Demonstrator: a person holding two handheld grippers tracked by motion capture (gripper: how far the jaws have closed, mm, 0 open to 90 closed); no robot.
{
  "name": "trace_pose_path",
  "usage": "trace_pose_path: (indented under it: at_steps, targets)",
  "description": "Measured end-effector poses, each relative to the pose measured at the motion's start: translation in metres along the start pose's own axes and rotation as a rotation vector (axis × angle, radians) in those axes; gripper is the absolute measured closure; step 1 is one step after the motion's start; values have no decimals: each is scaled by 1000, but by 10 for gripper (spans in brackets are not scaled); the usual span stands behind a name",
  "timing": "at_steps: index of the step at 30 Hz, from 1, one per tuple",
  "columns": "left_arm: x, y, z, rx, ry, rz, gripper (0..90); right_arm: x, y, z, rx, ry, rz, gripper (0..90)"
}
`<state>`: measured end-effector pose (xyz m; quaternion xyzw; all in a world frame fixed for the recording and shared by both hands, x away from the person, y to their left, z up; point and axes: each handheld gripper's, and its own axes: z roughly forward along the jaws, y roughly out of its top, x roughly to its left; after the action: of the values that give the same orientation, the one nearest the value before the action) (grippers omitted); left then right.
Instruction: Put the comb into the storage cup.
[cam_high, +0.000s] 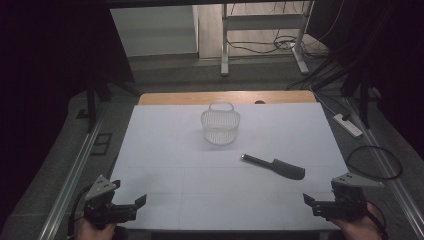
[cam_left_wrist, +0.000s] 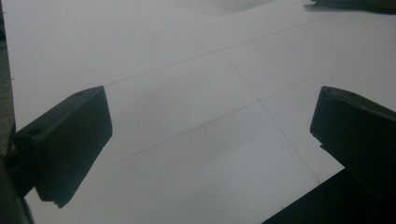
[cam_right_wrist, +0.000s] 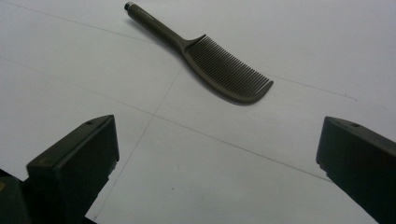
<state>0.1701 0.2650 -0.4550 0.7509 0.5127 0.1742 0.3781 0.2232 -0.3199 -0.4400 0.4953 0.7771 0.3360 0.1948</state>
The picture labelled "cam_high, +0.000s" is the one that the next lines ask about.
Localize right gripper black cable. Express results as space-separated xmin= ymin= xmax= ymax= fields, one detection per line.
xmin=365 ymin=199 xmax=390 ymax=240

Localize white power strip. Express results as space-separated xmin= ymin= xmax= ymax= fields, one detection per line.
xmin=332 ymin=113 xmax=364 ymax=139

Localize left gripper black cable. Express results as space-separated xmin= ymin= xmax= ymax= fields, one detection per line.
xmin=67 ymin=184 xmax=94 ymax=240

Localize aluminium rail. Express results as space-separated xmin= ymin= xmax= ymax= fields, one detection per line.
xmin=343 ymin=96 xmax=424 ymax=239
xmin=38 ymin=101 xmax=111 ymax=240

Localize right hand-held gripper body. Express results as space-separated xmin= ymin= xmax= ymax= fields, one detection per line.
xmin=312 ymin=172 xmax=385 ymax=222

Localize tangled black floor cables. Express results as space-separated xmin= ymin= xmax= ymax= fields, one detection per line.
xmin=226 ymin=33 xmax=329 ymax=62

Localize person's right hand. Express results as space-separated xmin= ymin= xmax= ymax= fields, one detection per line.
xmin=329 ymin=203 xmax=384 ymax=240

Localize white plastic mesh basket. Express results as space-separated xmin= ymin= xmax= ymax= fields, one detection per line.
xmin=200 ymin=100 xmax=242 ymax=146

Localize black comb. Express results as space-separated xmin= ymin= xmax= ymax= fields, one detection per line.
xmin=240 ymin=153 xmax=306 ymax=181

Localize black floor frames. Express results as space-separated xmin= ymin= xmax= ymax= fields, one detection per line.
xmin=89 ymin=132 xmax=113 ymax=157

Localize black tripod stand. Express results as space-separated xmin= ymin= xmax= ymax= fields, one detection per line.
xmin=312 ymin=59 xmax=379 ymax=130
xmin=84 ymin=75 xmax=141 ymax=133

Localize person's left hand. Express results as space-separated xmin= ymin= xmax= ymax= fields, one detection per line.
xmin=75 ymin=218 xmax=118 ymax=240

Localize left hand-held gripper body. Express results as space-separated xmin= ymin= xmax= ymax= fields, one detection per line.
xmin=82 ymin=174 xmax=139 ymax=231

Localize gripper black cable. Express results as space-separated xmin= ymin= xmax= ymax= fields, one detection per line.
xmin=67 ymin=184 xmax=94 ymax=240
xmin=365 ymin=199 xmax=390 ymax=240

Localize white metal stand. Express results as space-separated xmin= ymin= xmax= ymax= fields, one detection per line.
xmin=220 ymin=0 xmax=316 ymax=77

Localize looped black cable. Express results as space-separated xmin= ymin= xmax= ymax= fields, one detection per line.
xmin=345 ymin=144 xmax=404 ymax=181

